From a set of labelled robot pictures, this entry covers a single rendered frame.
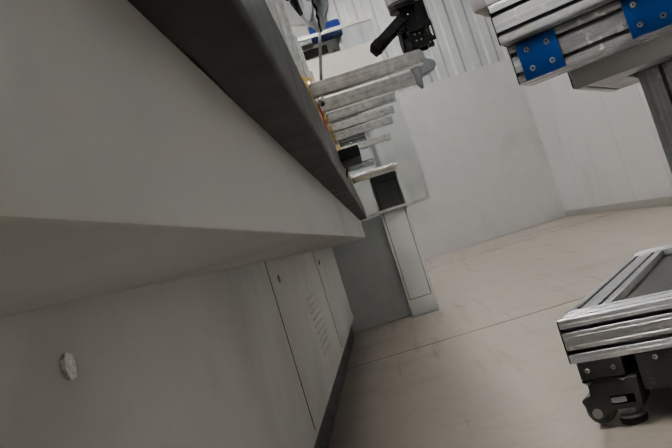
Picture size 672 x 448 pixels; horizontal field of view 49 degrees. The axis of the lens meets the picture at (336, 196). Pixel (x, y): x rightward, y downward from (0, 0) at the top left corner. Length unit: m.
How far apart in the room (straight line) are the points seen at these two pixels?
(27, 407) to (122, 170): 0.36
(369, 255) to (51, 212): 4.28
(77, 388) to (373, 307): 3.86
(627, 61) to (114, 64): 1.54
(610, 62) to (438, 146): 9.09
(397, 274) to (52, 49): 4.26
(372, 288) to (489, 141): 6.64
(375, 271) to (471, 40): 7.05
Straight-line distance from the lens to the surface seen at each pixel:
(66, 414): 0.63
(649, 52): 1.74
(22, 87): 0.19
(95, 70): 0.25
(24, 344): 0.60
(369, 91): 1.84
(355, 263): 4.45
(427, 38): 1.85
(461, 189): 10.76
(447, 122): 10.84
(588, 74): 1.76
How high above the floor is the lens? 0.50
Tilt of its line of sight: 4 degrees up
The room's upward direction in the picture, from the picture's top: 17 degrees counter-clockwise
